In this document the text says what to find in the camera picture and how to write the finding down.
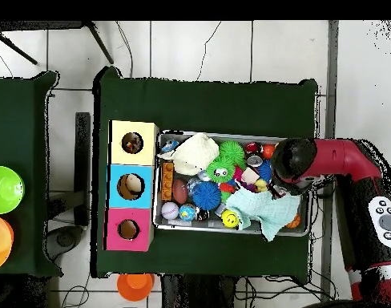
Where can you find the mint green waffle cloth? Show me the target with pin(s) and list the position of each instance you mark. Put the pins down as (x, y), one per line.
(266, 208)

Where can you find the cream yellow waffle cloth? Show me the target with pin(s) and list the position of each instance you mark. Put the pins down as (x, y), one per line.
(195, 154)

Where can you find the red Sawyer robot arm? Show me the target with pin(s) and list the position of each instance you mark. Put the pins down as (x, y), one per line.
(343, 157)

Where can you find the wooden box with three holes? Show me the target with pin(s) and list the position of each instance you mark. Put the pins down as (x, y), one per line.
(144, 173)

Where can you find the black drink can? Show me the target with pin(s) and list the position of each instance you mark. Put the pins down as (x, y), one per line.
(253, 160)

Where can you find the green spiky rubber ball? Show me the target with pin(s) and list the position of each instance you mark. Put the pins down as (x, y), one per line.
(232, 150)

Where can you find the yellow smiley ball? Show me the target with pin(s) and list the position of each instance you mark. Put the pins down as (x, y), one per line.
(230, 219)

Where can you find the green spiky ball with eyes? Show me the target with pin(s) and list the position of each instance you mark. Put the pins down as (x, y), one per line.
(219, 171)

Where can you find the blue spiky rubber ball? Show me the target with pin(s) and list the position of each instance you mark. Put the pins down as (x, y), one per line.
(206, 195)

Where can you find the blue globe ball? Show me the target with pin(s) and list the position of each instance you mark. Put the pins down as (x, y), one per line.
(187, 213)

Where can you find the brown toy football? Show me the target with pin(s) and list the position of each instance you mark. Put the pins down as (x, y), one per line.
(180, 191)

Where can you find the white baseball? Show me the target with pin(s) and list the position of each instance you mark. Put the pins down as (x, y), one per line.
(170, 210)

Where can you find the orange plastic bowl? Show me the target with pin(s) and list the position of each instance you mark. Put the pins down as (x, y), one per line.
(134, 287)
(0, 240)

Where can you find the dark green side tablecloth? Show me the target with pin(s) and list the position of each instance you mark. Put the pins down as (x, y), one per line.
(19, 112)

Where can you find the green plastic bowl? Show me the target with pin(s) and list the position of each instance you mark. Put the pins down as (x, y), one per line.
(6, 189)

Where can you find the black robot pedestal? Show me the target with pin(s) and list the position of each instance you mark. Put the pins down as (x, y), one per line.
(195, 292)

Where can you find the black metal frame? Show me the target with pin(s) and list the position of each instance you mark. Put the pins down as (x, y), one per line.
(38, 25)

